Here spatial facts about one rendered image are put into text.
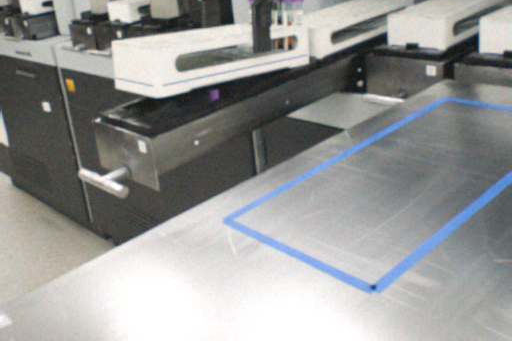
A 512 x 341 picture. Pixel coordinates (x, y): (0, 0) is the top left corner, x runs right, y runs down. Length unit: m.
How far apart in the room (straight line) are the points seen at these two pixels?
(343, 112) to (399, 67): 0.15
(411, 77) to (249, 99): 0.27
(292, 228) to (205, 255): 0.07
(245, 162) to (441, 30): 0.54
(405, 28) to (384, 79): 0.09
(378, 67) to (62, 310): 0.68
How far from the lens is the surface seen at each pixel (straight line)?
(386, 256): 0.41
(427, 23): 0.94
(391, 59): 0.94
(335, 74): 0.94
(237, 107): 0.78
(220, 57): 0.90
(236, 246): 0.43
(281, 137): 1.15
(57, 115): 1.99
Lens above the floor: 1.05
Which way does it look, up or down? 18 degrees down
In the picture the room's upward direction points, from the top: 7 degrees counter-clockwise
